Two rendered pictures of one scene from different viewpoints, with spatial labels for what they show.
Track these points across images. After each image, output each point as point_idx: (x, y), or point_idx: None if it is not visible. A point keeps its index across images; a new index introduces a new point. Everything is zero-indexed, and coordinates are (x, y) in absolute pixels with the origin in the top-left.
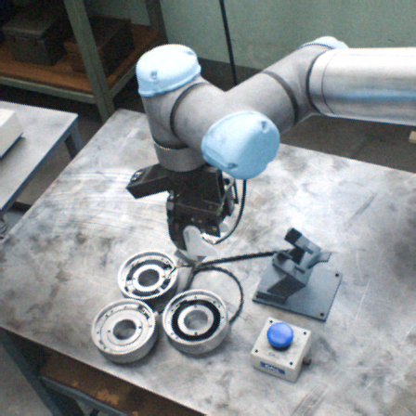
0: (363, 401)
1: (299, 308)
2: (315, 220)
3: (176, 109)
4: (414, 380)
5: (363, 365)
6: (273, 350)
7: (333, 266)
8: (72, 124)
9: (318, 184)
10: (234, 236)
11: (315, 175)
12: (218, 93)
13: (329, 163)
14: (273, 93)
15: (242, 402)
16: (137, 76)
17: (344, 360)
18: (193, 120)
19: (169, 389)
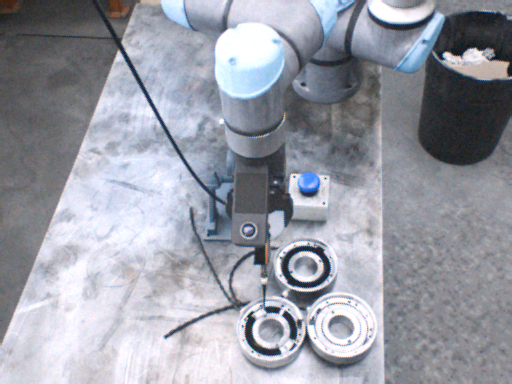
0: (324, 149)
1: None
2: (149, 218)
3: (294, 44)
4: (296, 127)
5: (295, 155)
6: (318, 192)
7: (203, 192)
8: None
9: (97, 227)
10: (183, 282)
11: (84, 233)
12: (272, 14)
13: (64, 225)
14: None
15: (360, 219)
16: (272, 64)
17: (295, 166)
18: (307, 28)
19: (374, 276)
